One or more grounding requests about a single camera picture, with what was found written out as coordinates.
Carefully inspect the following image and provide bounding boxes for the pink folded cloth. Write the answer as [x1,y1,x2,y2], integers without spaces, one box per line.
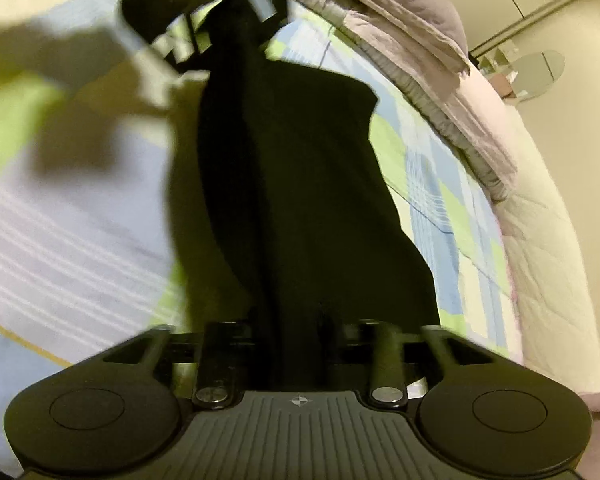
[354,0,471,108]

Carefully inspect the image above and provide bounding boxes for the black trousers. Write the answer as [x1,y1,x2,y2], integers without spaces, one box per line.
[195,0,438,402]

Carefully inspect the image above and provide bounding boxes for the cream padded headboard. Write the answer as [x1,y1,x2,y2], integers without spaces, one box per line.
[463,68,600,393]

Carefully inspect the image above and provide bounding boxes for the checkered bed sheet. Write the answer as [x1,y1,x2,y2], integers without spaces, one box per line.
[0,0,522,478]

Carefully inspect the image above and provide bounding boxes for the white striped duvet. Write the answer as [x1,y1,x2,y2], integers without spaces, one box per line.
[297,0,517,202]

